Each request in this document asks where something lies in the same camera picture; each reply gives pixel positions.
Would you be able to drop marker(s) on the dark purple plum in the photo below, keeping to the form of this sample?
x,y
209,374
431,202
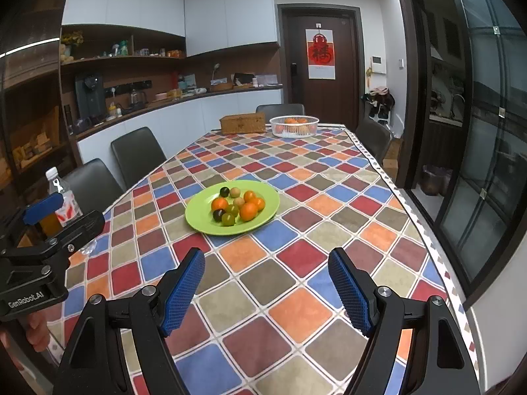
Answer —
x,y
224,191
218,215

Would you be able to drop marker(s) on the brown wicker box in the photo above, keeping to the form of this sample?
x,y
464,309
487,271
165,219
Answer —
x,y
243,124

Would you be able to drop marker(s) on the green plate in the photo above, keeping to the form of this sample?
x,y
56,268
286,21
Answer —
x,y
201,218

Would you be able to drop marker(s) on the glass kettle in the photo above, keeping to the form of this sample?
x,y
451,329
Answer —
x,y
137,98

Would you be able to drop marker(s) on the glass sliding door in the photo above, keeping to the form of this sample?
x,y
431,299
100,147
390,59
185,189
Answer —
x,y
486,131

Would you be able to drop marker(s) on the person's left hand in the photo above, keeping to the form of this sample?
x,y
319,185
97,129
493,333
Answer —
x,y
39,331

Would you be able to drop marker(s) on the clear plastic water bottle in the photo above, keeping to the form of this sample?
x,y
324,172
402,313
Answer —
x,y
70,210

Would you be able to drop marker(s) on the hanging clothes and bags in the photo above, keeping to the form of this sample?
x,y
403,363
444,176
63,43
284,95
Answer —
x,y
381,105

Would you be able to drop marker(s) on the dark brown door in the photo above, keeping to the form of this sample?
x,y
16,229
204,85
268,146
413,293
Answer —
x,y
346,90

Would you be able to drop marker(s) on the white plastic basket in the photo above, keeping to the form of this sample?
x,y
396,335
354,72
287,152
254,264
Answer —
x,y
294,131

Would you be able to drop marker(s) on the red and white wall poster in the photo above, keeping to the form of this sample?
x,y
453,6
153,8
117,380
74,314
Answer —
x,y
321,55

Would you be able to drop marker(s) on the dark leather chair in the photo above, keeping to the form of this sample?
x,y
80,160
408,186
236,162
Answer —
x,y
90,185
372,140
280,109
138,156

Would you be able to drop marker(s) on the white wall intercom panel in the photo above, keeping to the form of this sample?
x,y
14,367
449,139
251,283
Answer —
x,y
378,65

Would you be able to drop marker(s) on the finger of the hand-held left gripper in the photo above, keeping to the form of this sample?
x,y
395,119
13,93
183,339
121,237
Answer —
x,y
82,226
43,208

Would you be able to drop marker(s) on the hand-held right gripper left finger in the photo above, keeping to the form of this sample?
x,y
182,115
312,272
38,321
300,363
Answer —
x,y
185,292

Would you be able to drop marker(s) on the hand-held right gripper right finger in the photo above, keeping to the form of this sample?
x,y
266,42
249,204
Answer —
x,y
350,292

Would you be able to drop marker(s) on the white upper cabinets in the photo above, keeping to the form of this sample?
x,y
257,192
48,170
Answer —
x,y
164,12

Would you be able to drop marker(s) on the black coffee machine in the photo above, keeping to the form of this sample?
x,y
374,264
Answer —
x,y
90,96

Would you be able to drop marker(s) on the small green tomato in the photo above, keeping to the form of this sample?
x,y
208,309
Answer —
x,y
232,210

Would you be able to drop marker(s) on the dried flower bouquet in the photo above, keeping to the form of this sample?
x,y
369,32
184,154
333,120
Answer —
x,y
72,39

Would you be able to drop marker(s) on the dark trash bin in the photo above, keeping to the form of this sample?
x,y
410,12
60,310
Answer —
x,y
436,181

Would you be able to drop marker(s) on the cardboard box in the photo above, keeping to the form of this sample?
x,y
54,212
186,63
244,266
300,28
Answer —
x,y
392,160

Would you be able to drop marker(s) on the white counter cabinet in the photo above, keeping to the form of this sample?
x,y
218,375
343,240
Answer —
x,y
197,119

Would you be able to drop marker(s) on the small orange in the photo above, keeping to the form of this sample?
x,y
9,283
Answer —
x,y
249,196
219,204
260,204

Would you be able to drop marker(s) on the white desk lamp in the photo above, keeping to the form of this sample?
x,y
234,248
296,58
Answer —
x,y
215,72

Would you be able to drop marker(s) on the large orange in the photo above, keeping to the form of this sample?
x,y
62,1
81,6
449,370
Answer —
x,y
248,211

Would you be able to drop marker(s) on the large tan round fruit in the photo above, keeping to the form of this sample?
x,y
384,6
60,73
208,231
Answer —
x,y
239,201

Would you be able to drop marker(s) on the large green tomato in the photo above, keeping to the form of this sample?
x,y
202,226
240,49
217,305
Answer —
x,y
227,219

